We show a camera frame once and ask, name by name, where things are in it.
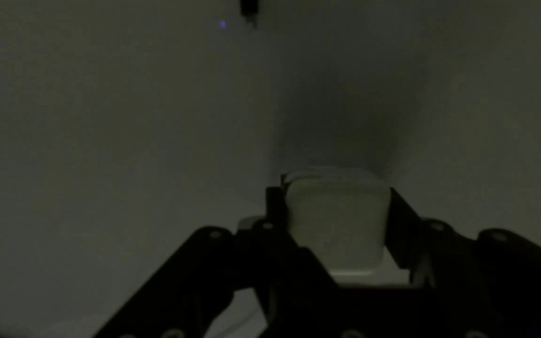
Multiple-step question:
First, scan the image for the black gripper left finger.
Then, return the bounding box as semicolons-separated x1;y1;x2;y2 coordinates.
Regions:
91;185;342;338

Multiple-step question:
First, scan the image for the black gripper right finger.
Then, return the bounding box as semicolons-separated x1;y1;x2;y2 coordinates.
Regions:
382;186;541;338

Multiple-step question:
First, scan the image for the white plug adapter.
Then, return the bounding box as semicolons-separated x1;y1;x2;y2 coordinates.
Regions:
280;168;410;288

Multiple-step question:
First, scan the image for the black cable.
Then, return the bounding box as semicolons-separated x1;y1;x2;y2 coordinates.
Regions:
239;0;262;31

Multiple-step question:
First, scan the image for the white board mat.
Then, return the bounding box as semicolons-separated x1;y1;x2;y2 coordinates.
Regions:
0;0;541;338

